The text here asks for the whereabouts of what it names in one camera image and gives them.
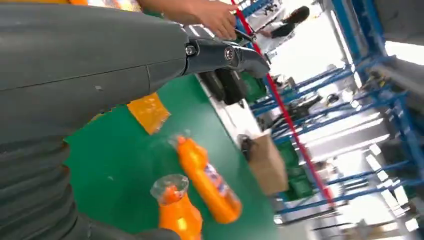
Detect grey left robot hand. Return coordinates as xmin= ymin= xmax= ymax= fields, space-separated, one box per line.
xmin=0 ymin=3 xmax=271 ymax=240

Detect orange drink bottle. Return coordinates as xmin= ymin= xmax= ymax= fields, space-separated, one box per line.
xmin=150 ymin=174 xmax=204 ymax=240
xmin=168 ymin=133 xmax=244 ymax=225

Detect yellow plastic sheet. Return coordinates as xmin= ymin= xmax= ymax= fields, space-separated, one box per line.
xmin=126 ymin=92 xmax=172 ymax=136

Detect green table mat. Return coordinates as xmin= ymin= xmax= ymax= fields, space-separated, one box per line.
xmin=62 ymin=74 xmax=281 ymax=240

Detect ribbed grey left arm sleeve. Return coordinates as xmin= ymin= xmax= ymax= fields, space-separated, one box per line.
xmin=0 ymin=137 xmax=80 ymax=240

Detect person's hand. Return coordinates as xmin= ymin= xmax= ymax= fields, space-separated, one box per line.
xmin=194 ymin=0 xmax=240 ymax=41

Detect person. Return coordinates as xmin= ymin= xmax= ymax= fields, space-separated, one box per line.
xmin=259 ymin=5 xmax=311 ymax=40

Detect red metal bar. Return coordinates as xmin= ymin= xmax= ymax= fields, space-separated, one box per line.
xmin=230 ymin=0 xmax=336 ymax=207

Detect brown cardboard box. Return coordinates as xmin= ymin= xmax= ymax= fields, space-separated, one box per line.
xmin=247 ymin=131 xmax=289 ymax=197

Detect green plastic crate stack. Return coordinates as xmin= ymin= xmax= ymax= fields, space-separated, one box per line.
xmin=275 ymin=140 xmax=315 ymax=202

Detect blue metal shelf rack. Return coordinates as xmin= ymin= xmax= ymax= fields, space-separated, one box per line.
xmin=235 ymin=0 xmax=424 ymax=216

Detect blue metal pillar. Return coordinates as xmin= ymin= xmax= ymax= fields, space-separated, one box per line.
xmin=331 ymin=0 xmax=389 ymax=64

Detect black cable bundle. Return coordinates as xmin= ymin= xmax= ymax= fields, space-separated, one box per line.
xmin=238 ymin=134 xmax=257 ymax=162

